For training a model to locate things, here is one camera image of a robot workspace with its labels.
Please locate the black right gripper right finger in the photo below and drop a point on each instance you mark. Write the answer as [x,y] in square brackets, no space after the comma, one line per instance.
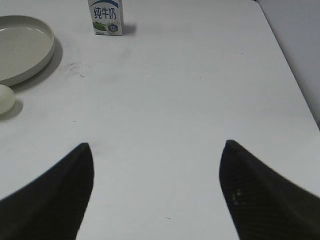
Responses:
[263,204]

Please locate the beige round plate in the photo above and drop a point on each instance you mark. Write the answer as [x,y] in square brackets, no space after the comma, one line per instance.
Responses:
[27,44]

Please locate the white egg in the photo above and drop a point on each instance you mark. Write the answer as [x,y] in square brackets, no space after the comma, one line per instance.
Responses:
[7,99]

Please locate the white milk carton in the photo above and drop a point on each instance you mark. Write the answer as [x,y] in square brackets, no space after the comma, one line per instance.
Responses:
[107,17]

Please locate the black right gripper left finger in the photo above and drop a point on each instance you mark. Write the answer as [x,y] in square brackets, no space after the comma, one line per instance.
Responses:
[52,206]

